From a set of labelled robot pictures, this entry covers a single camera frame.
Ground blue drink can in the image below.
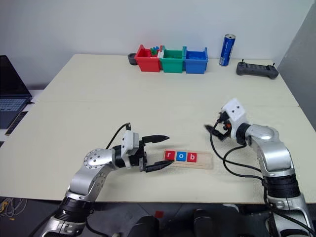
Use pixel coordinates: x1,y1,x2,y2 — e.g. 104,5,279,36
219,34,236,67

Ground wooden letter tray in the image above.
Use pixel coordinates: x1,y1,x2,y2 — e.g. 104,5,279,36
162,149,214,171

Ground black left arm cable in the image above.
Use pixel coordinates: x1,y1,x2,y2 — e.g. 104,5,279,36
105,122,131,150

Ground grey handheld controller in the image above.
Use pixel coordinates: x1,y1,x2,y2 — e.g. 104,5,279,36
236,60,279,79

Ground blue toy brick pile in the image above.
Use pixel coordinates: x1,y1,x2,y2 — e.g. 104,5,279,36
187,52,206,61

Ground red plastic bin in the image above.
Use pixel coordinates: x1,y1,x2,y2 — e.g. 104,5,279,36
135,44,164,73

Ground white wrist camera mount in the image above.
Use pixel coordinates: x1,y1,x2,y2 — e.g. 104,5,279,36
120,130,141,169
221,98,248,139

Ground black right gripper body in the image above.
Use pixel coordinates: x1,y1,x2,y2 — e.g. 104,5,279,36
217,112,232,132

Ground dark laptop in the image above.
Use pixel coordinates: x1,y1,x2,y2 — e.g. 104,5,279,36
0,55,33,130

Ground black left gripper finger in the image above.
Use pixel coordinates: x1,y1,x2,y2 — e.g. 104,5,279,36
145,160,174,173
142,135,170,145

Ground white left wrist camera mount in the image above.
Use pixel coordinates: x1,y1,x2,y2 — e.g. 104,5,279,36
120,130,141,169

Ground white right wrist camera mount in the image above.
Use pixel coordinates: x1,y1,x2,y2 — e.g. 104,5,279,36
221,98,248,139

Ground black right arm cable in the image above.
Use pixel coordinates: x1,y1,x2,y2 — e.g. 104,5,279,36
209,119,272,210

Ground green plastic bin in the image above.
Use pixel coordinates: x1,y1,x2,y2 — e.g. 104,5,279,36
159,46,186,74

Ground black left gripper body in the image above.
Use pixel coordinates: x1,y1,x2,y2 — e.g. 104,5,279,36
130,139,149,172

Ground white and yellow floor cables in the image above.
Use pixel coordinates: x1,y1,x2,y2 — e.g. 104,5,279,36
0,197,28,221

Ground blue plastic bin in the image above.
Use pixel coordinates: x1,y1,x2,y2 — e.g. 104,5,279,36
183,46,209,75

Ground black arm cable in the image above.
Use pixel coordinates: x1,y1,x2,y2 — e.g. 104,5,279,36
105,122,131,150
209,119,272,210

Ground dark rounded shape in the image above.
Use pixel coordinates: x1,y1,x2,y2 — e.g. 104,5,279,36
194,209,223,237
128,215,160,237

